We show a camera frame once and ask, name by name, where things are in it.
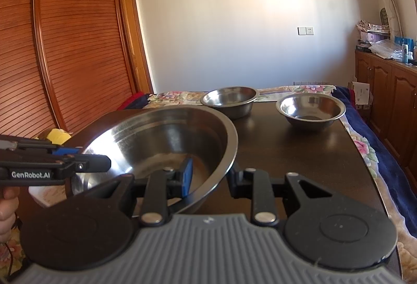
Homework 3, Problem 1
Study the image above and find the white paper bag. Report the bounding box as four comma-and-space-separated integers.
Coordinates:
348, 81, 370, 106

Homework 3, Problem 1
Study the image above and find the large steel bowl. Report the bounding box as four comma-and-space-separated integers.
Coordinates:
66, 105, 238, 213

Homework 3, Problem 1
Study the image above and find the yellow plush toy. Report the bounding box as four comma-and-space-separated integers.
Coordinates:
37, 128, 71, 145

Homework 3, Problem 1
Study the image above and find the red folded cloth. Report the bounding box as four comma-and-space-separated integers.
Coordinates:
117, 92, 149, 110

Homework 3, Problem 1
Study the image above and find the wooden cabinet row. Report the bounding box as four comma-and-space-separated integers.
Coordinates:
355, 51, 417, 184

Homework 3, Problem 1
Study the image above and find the upper wall switch plate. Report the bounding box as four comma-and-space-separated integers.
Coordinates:
298, 27, 314, 36

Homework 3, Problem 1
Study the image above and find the floral bed blanket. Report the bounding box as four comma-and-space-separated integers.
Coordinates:
143, 84, 417, 281

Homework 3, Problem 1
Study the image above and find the navy blue bed sheet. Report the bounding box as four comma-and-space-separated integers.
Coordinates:
332, 86, 416, 237

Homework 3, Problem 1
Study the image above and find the wooden louvered wardrobe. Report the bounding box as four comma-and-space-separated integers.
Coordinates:
1, 0, 153, 137

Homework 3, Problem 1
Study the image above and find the clutter on cabinet top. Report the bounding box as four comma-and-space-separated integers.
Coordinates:
356, 8, 416, 67

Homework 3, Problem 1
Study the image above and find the shallow small steel bowl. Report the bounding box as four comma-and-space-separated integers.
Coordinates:
276, 93, 346, 131

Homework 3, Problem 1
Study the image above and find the white floral rectangular plate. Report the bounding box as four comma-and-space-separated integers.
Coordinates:
28, 185, 72, 208

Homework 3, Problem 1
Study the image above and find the person's left hand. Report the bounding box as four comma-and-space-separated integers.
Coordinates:
0, 186, 20, 243

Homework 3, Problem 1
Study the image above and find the lower wall socket strip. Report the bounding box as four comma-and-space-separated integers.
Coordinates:
293, 81, 331, 86

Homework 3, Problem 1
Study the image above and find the deep small steel bowl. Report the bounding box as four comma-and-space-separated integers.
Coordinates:
199, 86, 259, 120

